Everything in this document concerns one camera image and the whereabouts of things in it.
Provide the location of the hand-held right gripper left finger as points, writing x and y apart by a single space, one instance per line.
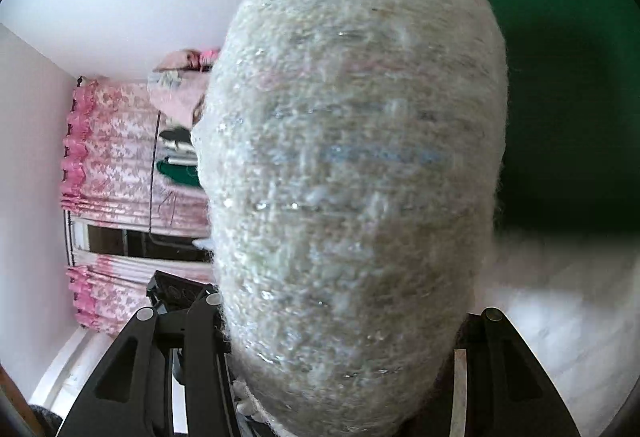
205 367

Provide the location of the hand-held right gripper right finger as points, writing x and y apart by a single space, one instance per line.
505 367

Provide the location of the white knit cardigan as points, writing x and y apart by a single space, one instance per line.
345 197

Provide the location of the rack of hanging clothes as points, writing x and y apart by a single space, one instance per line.
177 87

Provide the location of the pink patterned curtain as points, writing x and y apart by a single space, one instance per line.
112 157

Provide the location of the green garment with striped cuff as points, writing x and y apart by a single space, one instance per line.
565 97

